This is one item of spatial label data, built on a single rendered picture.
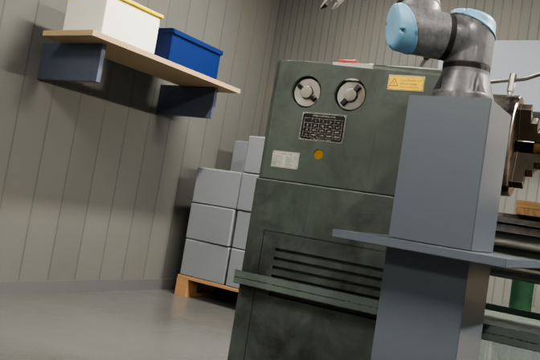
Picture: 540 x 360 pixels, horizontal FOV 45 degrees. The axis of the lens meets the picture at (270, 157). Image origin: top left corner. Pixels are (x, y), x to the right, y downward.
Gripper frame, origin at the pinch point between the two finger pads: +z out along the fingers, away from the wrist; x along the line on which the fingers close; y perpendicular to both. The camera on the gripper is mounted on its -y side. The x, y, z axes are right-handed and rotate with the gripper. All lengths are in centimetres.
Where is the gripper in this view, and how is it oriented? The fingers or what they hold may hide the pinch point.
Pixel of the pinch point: (329, 7)
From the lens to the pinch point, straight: 237.1
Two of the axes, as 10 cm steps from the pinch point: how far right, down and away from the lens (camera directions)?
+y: -7.0, -5.3, -4.8
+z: -5.8, 8.1, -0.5
